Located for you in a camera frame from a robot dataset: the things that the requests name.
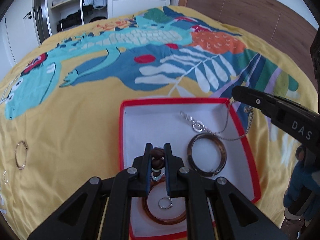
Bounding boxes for plain silver ring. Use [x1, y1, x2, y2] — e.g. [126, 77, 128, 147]
[158, 196, 174, 210]

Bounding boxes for brown wooden bead bracelet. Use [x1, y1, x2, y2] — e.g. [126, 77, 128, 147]
[149, 147, 166, 183]

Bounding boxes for gold chain pearl necklace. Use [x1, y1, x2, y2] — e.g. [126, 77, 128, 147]
[179, 99, 254, 142]

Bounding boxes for thin gold bangle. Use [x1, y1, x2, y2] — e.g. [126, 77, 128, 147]
[14, 140, 29, 170]

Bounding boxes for red white jewelry box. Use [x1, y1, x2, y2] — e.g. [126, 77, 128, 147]
[118, 96, 262, 240]

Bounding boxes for white bedroom door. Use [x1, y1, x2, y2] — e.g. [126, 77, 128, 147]
[2, 0, 40, 64]

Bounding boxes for dark tortoiseshell bangle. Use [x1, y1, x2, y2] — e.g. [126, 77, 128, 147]
[187, 133, 227, 179]

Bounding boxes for brown wooden headboard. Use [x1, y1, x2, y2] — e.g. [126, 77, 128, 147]
[179, 0, 317, 86]

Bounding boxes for yellow dinosaur print bedspread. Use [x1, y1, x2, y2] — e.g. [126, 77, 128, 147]
[1, 6, 318, 239]

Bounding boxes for folded black clothes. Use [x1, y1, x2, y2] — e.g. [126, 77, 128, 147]
[56, 10, 82, 33]

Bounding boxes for silver ring pendant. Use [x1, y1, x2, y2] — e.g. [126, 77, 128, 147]
[192, 120, 206, 132]

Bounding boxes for black door handle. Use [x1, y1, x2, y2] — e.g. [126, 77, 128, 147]
[23, 11, 33, 20]

